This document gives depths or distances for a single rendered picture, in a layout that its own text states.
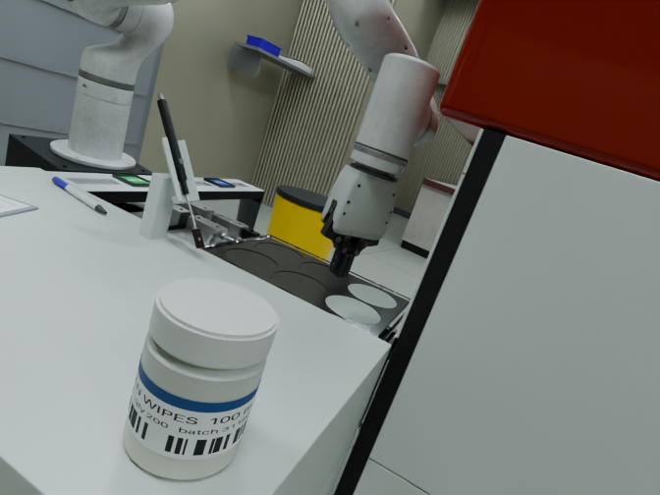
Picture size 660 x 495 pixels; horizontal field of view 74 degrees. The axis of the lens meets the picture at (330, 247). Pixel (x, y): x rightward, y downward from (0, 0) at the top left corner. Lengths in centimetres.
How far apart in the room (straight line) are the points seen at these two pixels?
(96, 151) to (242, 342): 100
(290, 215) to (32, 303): 221
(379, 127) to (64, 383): 48
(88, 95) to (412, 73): 78
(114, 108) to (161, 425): 98
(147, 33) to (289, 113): 445
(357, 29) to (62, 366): 56
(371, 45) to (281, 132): 491
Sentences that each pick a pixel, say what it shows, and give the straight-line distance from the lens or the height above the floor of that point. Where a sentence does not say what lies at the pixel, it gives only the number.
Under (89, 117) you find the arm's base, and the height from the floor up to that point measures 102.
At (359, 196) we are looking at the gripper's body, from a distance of 64.
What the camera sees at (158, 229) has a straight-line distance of 61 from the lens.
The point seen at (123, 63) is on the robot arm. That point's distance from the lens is 117.
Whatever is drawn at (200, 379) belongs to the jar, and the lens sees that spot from 24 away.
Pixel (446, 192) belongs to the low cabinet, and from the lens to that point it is 564.
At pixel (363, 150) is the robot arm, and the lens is 63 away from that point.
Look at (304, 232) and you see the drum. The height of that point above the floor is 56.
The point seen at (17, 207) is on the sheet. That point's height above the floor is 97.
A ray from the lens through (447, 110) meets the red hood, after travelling 48.
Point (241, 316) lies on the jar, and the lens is 25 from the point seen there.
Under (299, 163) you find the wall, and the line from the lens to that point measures 539.
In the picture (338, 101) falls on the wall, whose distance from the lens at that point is 523.
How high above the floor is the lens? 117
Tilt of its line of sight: 15 degrees down
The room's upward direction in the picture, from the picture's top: 19 degrees clockwise
